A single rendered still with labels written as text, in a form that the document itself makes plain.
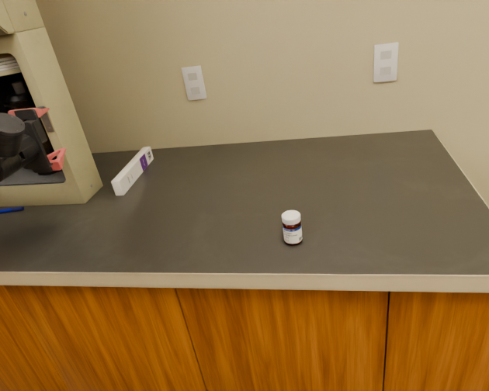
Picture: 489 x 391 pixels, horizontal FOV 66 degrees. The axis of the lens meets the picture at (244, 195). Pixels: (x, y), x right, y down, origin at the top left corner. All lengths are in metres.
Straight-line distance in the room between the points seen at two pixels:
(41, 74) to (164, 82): 0.45
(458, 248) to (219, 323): 0.53
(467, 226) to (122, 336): 0.84
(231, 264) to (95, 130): 0.98
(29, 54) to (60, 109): 0.15
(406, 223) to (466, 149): 0.65
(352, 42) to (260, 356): 0.95
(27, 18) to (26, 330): 0.80
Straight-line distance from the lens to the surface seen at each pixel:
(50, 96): 1.14
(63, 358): 1.26
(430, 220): 0.90
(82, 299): 1.02
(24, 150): 0.86
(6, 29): 1.08
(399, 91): 1.35
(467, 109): 1.43
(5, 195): 1.36
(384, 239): 0.83
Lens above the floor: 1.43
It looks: 29 degrees down
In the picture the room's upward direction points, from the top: 9 degrees counter-clockwise
